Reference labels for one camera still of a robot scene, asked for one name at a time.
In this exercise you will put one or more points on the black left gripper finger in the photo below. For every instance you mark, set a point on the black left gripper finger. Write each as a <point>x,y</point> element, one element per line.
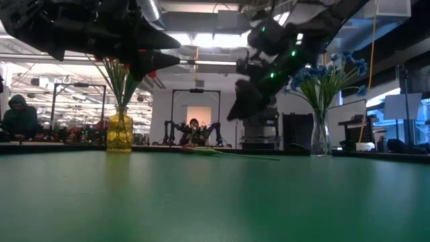
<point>151,62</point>
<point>151,37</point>

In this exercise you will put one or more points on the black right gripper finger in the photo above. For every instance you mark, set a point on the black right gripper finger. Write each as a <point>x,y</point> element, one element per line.
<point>247,97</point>

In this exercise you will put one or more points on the red flower bunch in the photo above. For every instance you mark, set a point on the red flower bunch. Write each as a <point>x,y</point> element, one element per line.
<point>122,90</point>

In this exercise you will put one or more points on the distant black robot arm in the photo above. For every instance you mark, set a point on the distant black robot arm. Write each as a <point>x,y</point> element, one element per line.
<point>167,129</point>
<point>217,131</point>

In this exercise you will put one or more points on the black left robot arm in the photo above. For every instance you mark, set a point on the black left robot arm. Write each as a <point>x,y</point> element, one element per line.
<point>20,17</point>

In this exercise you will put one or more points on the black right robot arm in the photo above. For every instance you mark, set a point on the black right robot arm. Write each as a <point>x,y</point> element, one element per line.
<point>322,23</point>

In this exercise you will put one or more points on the yellow glass vase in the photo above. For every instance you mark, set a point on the yellow glass vase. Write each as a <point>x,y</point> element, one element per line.
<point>120,134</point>

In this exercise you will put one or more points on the clear glass vase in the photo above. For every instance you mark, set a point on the clear glass vase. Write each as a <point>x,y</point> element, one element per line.
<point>322,144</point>

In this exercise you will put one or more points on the black equipment cabinet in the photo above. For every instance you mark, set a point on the black equipment cabinet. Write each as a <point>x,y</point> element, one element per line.
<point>260,134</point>

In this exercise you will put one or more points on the ceiling light strip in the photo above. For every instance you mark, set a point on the ceiling light strip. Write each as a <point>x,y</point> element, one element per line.
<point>215,62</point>

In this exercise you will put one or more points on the pale orange door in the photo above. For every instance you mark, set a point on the pale orange door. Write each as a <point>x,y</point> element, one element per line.
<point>198,112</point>

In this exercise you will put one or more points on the person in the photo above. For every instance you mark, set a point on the person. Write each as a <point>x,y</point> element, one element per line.
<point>20,117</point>
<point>194,123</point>

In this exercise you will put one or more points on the black upright panel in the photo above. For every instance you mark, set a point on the black upright panel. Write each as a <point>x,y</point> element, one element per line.
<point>295,131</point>

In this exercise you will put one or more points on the white partition panel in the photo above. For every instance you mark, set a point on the white partition panel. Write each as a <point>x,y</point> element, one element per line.
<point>346,109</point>

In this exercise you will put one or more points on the black desk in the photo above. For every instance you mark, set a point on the black desk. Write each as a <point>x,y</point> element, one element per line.
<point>352,122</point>

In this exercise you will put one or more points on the green table mat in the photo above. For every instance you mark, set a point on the green table mat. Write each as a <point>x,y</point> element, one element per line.
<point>67,148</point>

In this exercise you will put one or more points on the white box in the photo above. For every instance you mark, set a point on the white box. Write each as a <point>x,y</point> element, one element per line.
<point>365,147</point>

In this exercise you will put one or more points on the white board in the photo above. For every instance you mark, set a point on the white board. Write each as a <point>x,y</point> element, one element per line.
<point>403,106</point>

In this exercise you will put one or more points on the silver ceiling duct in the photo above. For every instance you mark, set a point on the silver ceiling duct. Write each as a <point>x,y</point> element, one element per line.
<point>149,10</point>

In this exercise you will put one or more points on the black gantry frame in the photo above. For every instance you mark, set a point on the black gantry frame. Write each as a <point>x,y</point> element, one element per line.
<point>80,85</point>
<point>196,90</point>

